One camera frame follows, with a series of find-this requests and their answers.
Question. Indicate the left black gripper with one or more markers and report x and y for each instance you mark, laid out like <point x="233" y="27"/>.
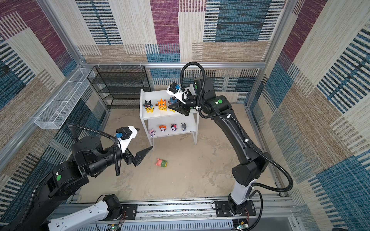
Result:
<point x="137" y="159"/>

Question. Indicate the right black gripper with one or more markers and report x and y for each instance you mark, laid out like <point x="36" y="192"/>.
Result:
<point x="180" y="108"/>

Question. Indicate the orange yellow Pokemon figure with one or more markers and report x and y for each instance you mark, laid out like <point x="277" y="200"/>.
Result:
<point x="161" y="104"/>

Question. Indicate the grey hood Doraemon figure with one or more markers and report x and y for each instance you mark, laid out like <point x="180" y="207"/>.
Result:
<point x="183" y="126"/>

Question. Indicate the orange crab hood Doraemon figure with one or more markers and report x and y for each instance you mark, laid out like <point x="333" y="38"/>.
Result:
<point x="162" y="128"/>

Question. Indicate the pink hood Doraemon figure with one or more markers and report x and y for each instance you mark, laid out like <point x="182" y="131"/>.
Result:
<point x="152" y="132"/>

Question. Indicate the black blue Luxray figure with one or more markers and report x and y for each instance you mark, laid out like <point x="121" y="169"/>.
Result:
<point x="148" y="106"/>

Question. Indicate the blue hood Pikachu figure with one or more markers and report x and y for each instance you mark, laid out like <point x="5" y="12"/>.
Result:
<point x="171" y="101"/>

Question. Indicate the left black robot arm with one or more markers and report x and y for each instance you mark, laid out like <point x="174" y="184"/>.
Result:
<point x="92" y="152"/>

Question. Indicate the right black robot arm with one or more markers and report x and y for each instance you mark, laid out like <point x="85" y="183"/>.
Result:
<point x="253" y="162"/>

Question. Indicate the white two-tier shelf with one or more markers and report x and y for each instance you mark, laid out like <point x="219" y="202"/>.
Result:
<point x="157" y="118"/>

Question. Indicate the pink green cactus figure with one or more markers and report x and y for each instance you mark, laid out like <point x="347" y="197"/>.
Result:
<point x="161" y="163"/>

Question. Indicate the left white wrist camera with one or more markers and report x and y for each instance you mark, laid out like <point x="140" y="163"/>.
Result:
<point x="124" y="136"/>

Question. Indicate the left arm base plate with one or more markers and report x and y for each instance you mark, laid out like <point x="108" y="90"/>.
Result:
<point x="127" y="212"/>

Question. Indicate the black wire mesh rack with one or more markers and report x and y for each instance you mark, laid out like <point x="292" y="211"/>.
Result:
<point x="120" y="86"/>

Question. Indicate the white wire mesh basket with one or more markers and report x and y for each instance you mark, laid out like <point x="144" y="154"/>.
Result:
<point x="61" y="106"/>

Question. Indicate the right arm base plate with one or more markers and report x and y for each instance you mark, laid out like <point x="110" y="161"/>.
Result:
<point x="228" y="208"/>

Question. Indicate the aluminium mounting rail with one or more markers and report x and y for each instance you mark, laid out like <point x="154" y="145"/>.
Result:
<point x="271" y="213"/>

